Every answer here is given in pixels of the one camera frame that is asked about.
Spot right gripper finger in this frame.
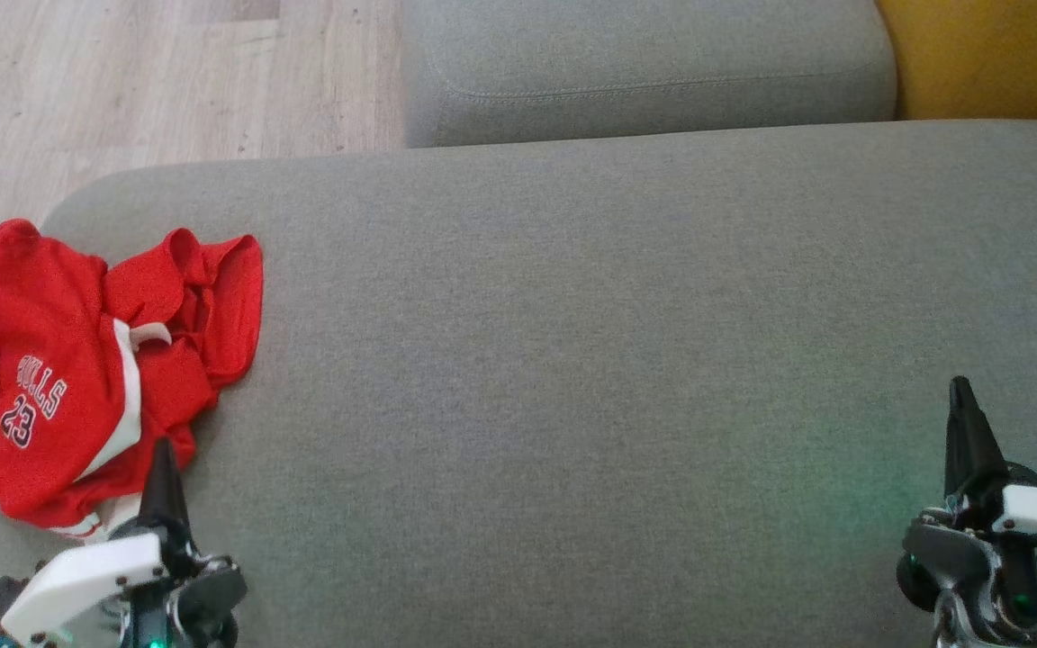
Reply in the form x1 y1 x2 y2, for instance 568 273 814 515
944 376 1011 509

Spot medium grey sofa seat cushion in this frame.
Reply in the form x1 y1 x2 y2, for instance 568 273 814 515
401 0 897 149

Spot large grey sofa seat cushion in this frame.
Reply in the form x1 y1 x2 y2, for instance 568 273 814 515
0 120 1037 648

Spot wide yellow sofa backrest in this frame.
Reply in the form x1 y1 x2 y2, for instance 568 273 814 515
874 0 1037 127

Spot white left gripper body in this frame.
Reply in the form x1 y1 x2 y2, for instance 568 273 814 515
0 529 248 648

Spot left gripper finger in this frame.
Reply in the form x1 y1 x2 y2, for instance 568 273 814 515
139 438 200 577

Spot red shorts with white stripe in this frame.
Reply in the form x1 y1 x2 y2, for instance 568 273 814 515
0 219 213 543

